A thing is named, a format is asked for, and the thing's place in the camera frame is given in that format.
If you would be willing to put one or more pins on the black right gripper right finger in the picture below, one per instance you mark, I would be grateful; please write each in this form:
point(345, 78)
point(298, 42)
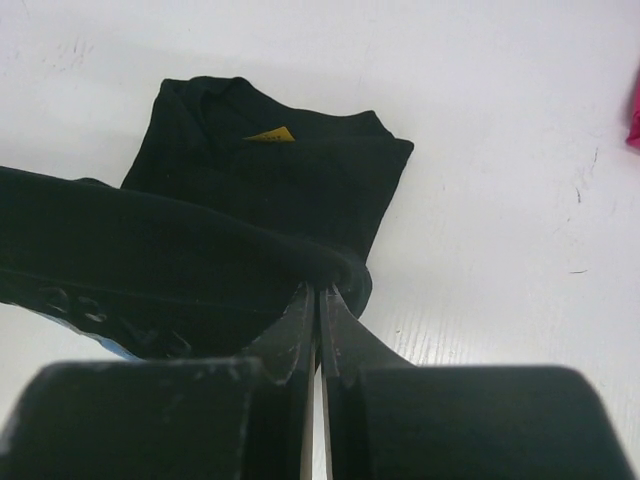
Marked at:
point(386, 418)

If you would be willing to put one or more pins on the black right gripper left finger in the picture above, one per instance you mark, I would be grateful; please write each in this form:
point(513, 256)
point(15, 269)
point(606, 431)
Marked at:
point(248, 416)

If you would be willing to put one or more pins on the black flower print t-shirt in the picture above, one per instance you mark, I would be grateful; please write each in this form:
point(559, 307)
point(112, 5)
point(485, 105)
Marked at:
point(232, 203)

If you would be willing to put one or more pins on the folded red t-shirt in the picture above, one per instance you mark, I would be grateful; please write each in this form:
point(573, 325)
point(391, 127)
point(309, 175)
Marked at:
point(633, 135)

